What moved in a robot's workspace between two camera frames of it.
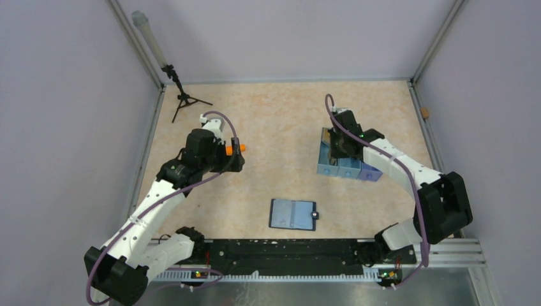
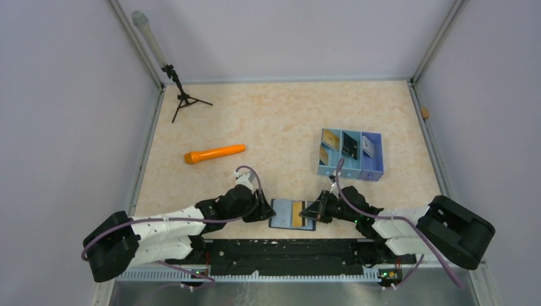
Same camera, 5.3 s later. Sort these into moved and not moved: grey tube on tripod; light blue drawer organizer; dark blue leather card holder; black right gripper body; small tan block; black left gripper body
Moved: black left gripper body; black right gripper body
Not moved: dark blue leather card holder; grey tube on tripod; light blue drawer organizer; small tan block
